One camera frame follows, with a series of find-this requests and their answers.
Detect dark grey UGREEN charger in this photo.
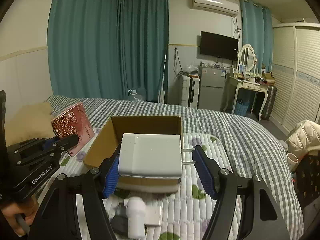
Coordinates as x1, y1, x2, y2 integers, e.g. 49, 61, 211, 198
110, 203, 129, 238

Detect red patterned card case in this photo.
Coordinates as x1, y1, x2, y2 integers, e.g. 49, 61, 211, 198
51, 102, 95, 157

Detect white plug adapter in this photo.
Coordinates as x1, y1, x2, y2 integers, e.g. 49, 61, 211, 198
124, 197, 146, 239

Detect large white power adapter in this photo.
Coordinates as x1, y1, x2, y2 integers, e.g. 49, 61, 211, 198
118, 133, 183, 179

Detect small white charger cube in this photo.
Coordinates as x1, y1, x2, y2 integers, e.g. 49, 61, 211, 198
144, 206, 163, 227

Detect person's left hand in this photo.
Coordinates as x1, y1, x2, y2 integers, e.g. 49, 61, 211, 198
0, 195, 40, 237

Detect tan pillow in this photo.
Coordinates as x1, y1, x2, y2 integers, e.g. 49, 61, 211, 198
5, 102, 55, 146

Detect floral quilted mat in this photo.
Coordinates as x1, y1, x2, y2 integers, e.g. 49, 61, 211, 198
37, 127, 243, 240

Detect green checked bedsheet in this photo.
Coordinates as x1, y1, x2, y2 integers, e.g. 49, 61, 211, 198
44, 95, 304, 240

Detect blue plastic basket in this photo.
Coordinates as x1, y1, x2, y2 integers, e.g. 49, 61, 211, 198
234, 100, 249, 116

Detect dark patterned chair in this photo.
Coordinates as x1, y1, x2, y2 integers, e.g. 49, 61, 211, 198
295, 154, 319, 208

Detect open cardboard box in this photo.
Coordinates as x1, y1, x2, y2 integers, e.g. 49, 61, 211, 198
84, 116, 183, 193

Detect white puffer jacket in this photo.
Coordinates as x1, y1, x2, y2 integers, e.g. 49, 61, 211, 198
286, 120, 320, 157

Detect white dressing table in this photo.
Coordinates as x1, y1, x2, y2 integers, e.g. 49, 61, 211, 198
223, 76, 269, 121

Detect white suitcase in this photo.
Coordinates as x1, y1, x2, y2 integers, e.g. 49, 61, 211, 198
180, 75, 200, 108

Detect silver mini fridge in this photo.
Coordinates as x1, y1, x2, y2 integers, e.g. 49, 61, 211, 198
198, 67, 226, 111

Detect dark suitcase by wardrobe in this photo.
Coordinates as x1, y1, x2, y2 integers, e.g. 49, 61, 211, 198
261, 86, 277, 120

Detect clear water jug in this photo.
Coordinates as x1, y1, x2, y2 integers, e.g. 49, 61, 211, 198
127, 88, 146, 101

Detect oval vanity mirror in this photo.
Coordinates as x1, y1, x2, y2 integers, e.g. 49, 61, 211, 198
238, 44, 257, 72

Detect green window curtain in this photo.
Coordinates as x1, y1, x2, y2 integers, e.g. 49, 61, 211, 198
47, 0, 169, 101

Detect white louvered wardrobe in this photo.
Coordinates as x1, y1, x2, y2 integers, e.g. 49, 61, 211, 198
271, 22, 319, 134

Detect green curtain by wardrobe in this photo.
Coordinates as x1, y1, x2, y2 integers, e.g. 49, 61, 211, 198
240, 0, 273, 72

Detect white air conditioner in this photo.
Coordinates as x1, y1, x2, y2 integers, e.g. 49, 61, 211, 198
193, 0, 239, 16

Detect black wall television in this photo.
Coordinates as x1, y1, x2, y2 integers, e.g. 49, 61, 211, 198
200, 31, 239, 61

